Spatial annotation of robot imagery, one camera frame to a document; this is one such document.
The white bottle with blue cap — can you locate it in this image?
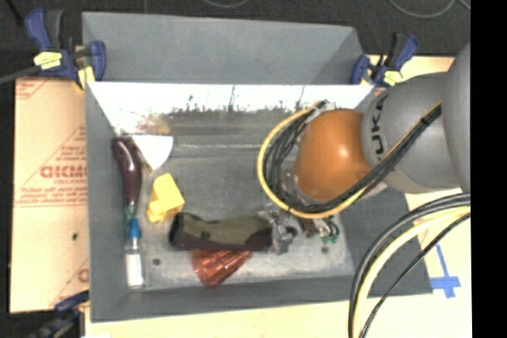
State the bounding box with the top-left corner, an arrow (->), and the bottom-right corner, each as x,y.
124,218 -> 146,288

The grey metal bin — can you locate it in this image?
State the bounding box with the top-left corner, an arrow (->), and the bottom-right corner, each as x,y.
81,10 -> 433,322

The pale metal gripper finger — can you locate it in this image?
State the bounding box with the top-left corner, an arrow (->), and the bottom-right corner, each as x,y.
258,203 -> 281,225
273,225 -> 298,256

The maroon bottle with green neck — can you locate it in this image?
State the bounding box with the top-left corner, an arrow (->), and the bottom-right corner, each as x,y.
111,135 -> 144,225

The yellow block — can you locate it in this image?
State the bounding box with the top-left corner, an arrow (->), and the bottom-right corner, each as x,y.
146,172 -> 186,225

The brown cardboard board red print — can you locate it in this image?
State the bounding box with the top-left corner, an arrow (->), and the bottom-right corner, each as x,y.
8,75 -> 91,314

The white fan-shaped piece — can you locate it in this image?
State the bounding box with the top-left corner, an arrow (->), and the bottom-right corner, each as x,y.
130,134 -> 175,172

